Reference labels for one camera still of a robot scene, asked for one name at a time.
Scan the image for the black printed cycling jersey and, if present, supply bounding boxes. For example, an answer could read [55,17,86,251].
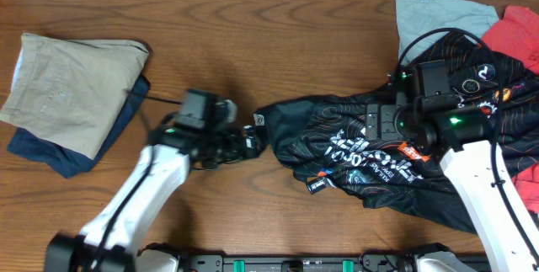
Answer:
[254,33,538,232]

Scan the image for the folded beige trousers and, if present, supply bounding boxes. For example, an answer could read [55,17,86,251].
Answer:
[1,33,149,158]

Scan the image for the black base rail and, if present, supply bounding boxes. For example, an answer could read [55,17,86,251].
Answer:
[138,242,494,272]

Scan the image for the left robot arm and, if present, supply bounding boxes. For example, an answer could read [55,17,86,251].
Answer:
[44,89,262,272]

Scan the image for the light blue grey shirt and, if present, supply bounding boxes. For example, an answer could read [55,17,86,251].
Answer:
[395,0,499,65]

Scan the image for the red orange shirt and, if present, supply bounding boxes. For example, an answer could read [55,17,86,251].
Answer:
[483,6,538,214]

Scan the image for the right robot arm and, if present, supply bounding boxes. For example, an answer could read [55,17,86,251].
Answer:
[366,61,538,271]

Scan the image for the folded navy blue garment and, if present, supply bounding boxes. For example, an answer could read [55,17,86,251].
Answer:
[7,75,150,179]

